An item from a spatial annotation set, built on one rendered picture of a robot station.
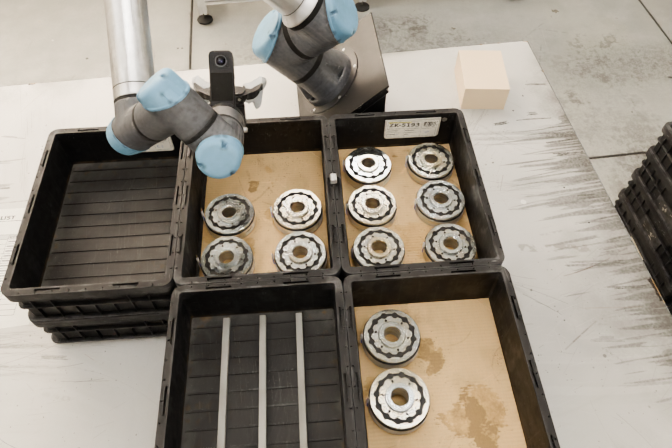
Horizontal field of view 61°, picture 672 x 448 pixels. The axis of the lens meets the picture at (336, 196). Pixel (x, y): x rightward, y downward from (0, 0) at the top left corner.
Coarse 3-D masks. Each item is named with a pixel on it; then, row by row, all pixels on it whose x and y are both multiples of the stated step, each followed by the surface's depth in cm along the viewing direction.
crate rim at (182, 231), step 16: (192, 160) 117; (336, 224) 107; (336, 240) 105; (176, 256) 103; (336, 256) 103; (176, 272) 101; (272, 272) 101; (288, 272) 101; (304, 272) 101; (320, 272) 101; (336, 272) 101
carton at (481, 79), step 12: (456, 60) 164; (468, 60) 159; (480, 60) 159; (492, 60) 159; (456, 72) 164; (468, 72) 156; (480, 72) 156; (492, 72) 156; (504, 72) 156; (456, 84) 164; (468, 84) 153; (480, 84) 153; (492, 84) 153; (504, 84) 153; (468, 96) 154; (480, 96) 154; (492, 96) 154; (504, 96) 154; (468, 108) 158; (480, 108) 158; (492, 108) 157
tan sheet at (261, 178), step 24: (240, 168) 128; (264, 168) 128; (288, 168) 128; (312, 168) 128; (216, 192) 124; (240, 192) 124; (264, 192) 124; (312, 192) 124; (264, 216) 120; (264, 240) 117; (264, 264) 113
